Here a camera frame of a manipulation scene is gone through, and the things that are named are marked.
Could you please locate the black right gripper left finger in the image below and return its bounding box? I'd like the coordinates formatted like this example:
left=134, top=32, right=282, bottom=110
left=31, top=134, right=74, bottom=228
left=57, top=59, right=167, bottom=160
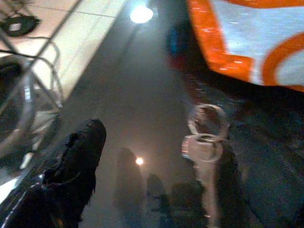
left=0, top=118, right=107, bottom=228

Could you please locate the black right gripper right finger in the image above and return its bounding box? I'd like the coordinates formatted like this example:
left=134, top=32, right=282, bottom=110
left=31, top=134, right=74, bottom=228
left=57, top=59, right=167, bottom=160
left=212, top=139, right=252, bottom=228

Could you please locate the silver key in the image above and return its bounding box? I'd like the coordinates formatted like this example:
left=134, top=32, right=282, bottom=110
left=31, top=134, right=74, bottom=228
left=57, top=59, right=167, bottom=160
left=181, top=133, right=224, bottom=228

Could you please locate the silver key ring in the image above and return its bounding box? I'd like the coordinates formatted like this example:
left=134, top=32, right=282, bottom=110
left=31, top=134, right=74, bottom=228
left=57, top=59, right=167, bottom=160
left=187, top=104, right=230, bottom=144

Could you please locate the black round floor object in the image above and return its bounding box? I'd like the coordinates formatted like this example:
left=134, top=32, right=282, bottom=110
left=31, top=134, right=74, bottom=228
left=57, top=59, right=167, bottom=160
left=0, top=15, right=41, bottom=38

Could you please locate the orange and white cloth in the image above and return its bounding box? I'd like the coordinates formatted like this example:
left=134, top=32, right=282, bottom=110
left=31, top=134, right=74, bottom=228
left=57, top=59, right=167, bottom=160
left=187, top=0, right=304, bottom=93

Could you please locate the grey metal wire frame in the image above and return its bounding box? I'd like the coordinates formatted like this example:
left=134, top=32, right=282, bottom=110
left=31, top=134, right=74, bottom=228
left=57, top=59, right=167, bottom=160
left=0, top=0, right=83, bottom=157

